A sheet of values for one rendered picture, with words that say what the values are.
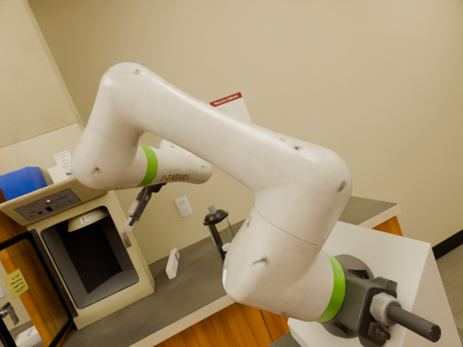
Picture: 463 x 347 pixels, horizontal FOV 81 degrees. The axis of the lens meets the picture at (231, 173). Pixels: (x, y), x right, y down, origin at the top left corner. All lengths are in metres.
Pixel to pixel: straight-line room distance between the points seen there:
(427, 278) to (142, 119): 0.55
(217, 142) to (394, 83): 2.01
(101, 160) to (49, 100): 0.72
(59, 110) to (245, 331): 1.09
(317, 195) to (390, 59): 2.04
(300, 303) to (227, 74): 1.48
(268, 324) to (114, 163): 0.83
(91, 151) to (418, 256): 0.61
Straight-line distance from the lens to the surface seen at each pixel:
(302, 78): 1.94
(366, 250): 0.60
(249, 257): 0.43
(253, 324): 1.14
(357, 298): 0.51
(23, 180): 1.19
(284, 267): 0.43
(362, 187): 2.13
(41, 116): 1.29
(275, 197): 0.42
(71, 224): 1.31
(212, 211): 1.08
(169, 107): 0.51
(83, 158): 0.62
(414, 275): 0.54
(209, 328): 1.10
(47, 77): 1.32
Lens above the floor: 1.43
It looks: 7 degrees down
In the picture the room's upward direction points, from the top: 22 degrees counter-clockwise
